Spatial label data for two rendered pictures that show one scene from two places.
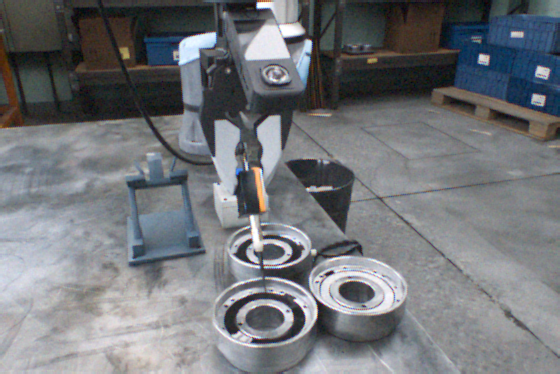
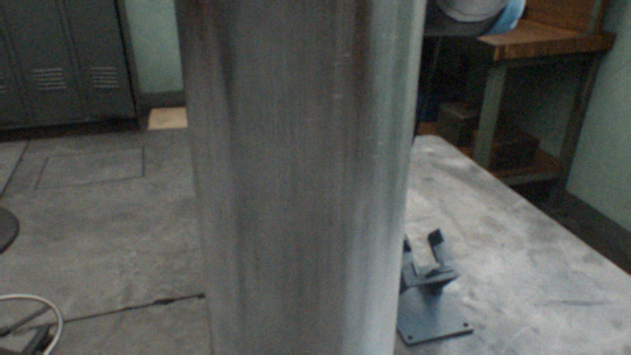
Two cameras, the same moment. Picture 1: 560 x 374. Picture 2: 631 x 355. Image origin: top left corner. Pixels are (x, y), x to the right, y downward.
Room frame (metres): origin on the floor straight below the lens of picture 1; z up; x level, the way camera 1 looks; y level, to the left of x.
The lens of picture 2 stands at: (1.14, 0.01, 1.30)
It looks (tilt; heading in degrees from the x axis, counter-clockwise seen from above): 28 degrees down; 180
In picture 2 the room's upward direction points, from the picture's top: straight up
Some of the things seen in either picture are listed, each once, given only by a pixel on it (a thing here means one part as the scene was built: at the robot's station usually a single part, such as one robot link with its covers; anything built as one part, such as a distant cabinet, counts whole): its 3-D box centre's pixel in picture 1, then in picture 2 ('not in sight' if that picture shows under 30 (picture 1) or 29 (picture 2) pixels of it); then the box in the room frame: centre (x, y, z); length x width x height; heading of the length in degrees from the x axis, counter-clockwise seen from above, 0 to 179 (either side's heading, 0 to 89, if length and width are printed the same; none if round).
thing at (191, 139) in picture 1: (212, 121); not in sight; (0.98, 0.14, 0.85); 0.15 x 0.15 x 0.10
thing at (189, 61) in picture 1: (212, 66); not in sight; (0.98, 0.13, 0.97); 0.13 x 0.12 x 0.14; 86
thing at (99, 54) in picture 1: (108, 41); not in sight; (3.86, 1.33, 0.64); 0.49 x 0.40 x 0.37; 112
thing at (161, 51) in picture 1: (178, 48); not in sight; (4.03, 0.82, 0.56); 0.52 x 0.38 x 0.22; 104
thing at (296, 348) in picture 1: (265, 324); not in sight; (0.37, 0.01, 0.82); 0.10 x 0.10 x 0.04
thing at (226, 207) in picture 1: (240, 199); not in sight; (0.65, 0.06, 0.82); 0.08 x 0.07 x 0.05; 17
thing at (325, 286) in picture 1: (356, 298); not in sight; (0.41, -0.09, 0.82); 0.08 x 0.08 x 0.02
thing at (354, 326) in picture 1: (356, 297); not in sight; (0.41, -0.09, 0.82); 0.10 x 0.10 x 0.04
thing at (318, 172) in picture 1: (309, 220); not in sight; (1.69, -0.14, 0.21); 0.34 x 0.34 x 0.43
